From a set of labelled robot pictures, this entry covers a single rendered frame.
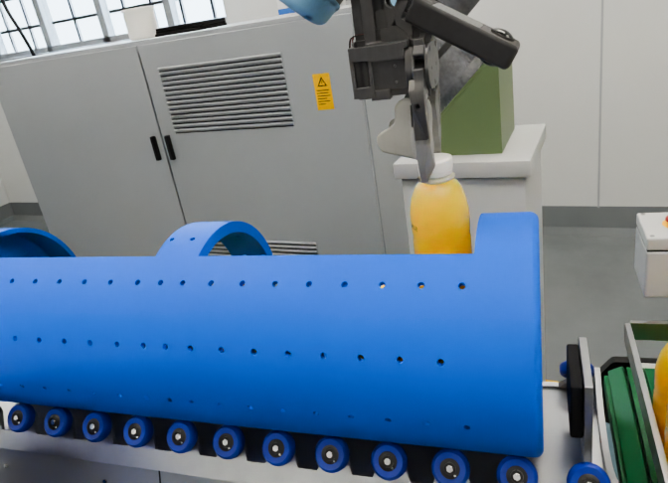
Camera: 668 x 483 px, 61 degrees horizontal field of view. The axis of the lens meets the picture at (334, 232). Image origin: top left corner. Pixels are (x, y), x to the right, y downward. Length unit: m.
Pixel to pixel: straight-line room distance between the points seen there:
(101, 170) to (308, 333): 2.72
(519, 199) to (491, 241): 0.74
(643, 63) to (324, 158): 1.77
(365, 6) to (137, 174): 2.57
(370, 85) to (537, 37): 2.82
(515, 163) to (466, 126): 0.15
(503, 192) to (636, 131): 2.17
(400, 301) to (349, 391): 0.11
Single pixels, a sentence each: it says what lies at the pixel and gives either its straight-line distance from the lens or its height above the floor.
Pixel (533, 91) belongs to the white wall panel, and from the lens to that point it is 3.46.
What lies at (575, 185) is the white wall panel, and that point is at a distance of 3.59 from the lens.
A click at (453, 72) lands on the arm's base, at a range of 1.39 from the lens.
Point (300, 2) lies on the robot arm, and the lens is 0.72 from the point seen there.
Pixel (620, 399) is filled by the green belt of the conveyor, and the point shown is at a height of 0.90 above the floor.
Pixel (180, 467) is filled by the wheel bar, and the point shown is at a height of 0.92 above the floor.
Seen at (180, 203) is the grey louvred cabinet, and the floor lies 0.65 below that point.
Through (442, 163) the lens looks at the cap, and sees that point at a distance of 0.64.
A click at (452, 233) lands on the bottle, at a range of 0.65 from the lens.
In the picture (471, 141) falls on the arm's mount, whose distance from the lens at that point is 1.40.
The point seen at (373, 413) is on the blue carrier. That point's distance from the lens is 0.66.
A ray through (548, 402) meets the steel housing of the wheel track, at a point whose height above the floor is 0.93.
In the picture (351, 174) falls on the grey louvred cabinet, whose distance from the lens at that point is 2.43.
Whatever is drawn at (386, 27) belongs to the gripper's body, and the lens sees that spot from 0.62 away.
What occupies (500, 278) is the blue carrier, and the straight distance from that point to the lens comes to 0.60.
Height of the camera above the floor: 1.50
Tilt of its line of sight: 22 degrees down
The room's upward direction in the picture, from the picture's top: 10 degrees counter-clockwise
